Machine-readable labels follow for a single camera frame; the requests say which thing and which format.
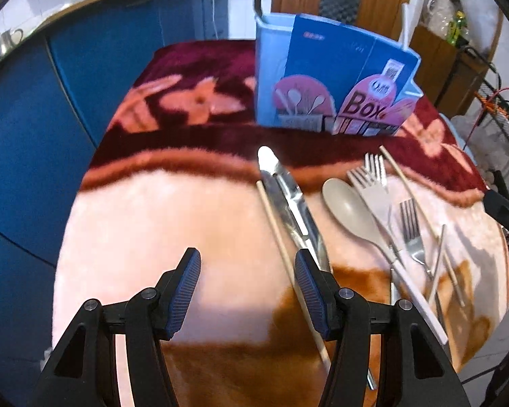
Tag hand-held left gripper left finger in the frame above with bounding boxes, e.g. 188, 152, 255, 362
38, 247, 202, 407

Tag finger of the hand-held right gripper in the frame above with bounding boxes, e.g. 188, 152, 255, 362
484, 171, 509, 246

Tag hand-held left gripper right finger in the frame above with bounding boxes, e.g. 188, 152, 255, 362
295, 249, 471, 407

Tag wooden chopstick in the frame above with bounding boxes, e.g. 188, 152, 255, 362
257, 180, 332, 371
379, 145, 466, 308

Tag metal chopstick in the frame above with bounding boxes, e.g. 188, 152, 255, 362
426, 224, 447, 302

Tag beige spoon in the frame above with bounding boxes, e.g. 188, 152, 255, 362
322, 177, 401, 272

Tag metal fork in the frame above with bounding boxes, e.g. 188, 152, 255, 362
364, 153, 401, 306
400, 199, 434, 280

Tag white-handled fork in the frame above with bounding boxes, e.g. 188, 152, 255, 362
347, 167, 449, 345

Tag blue utensil box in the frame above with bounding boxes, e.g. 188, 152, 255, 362
254, 13, 422, 137

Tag red and pink floral blanket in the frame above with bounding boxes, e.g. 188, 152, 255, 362
53, 40, 509, 407

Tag wooden side cabinet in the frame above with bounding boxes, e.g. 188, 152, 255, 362
407, 21, 505, 115

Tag green bottle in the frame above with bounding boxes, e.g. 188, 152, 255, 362
450, 11, 467, 45

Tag white plastic bag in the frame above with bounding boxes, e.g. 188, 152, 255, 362
445, 0, 499, 52

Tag blue lower kitchen cabinets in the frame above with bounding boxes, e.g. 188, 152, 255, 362
0, 0, 230, 280

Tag metal kettle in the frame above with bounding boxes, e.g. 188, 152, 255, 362
0, 29, 24, 66

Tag orange cable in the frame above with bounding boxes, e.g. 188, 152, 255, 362
462, 87, 509, 153

